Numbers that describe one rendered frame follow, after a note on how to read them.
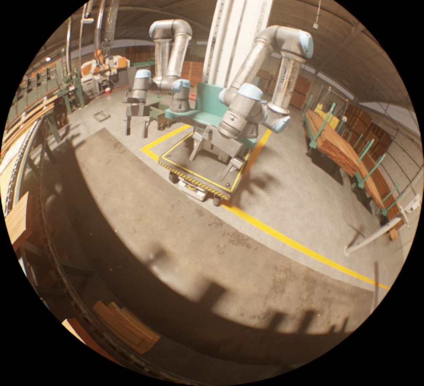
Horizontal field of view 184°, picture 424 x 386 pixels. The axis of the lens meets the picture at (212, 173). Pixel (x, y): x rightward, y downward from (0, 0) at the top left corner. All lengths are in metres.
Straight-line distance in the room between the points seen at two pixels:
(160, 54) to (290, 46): 0.67
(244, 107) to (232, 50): 0.64
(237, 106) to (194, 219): 0.96
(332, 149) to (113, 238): 3.09
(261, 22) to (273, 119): 0.63
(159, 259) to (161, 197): 0.57
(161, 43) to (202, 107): 0.54
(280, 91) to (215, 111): 0.50
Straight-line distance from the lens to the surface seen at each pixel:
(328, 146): 2.54
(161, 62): 0.92
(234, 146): 0.41
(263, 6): 1.04
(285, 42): 0.63
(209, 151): 1.23
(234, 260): 1.13
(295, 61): 0.63
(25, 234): 0.49
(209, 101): 0.96
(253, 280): 1.19
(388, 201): 4.95
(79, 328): 0.34
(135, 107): 0.67
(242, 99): 0.41
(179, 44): 0.80
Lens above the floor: 1.07
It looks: 47 degrees down
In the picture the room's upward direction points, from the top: 14 degrees clockwise
